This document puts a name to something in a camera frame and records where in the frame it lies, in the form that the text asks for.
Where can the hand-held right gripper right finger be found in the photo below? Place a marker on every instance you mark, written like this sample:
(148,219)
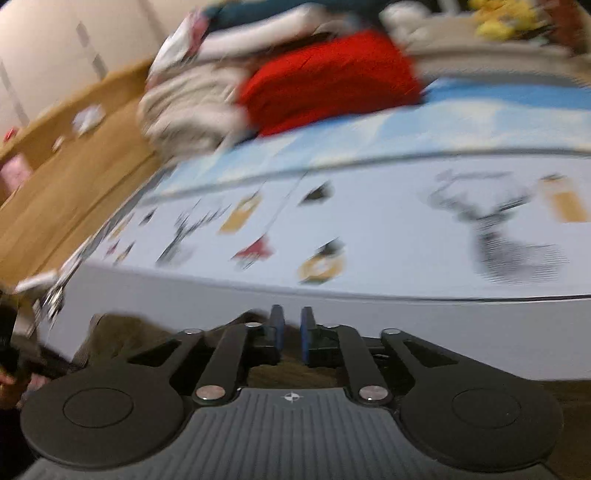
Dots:
(305,337)

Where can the yellow duck plush toy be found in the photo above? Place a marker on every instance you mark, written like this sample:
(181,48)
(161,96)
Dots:
(501,23)

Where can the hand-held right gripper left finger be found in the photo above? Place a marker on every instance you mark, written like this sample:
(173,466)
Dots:
(277,334)

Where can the white plush toy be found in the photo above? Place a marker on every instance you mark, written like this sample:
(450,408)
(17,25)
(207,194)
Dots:
(406,21)

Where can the blue fan-patterned quilt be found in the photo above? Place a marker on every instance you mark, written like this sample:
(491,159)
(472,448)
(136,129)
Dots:
(485,106)

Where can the dark red cushion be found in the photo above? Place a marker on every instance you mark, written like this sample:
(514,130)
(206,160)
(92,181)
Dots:
(568,23)

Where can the red folded blanket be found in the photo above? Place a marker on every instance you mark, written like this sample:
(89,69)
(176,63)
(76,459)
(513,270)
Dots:
(323,83)

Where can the pink and white folded cloth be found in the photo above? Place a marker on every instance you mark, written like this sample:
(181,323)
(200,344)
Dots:
(180,37)

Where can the white pillow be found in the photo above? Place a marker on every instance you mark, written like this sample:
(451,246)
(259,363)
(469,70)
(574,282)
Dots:
(286,25)

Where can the person's left hand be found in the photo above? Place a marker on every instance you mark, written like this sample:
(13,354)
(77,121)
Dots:
(9,390)

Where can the teal plush toy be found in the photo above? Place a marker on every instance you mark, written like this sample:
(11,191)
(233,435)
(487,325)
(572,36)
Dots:
(258,7)

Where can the dark patterned folded quilt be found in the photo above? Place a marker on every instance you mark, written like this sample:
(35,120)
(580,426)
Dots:
(231,50)

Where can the window sill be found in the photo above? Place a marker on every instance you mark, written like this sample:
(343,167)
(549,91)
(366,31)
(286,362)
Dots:
(485,55)

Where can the deer printed bed sheet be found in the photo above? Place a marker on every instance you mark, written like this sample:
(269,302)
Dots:
(392,221)

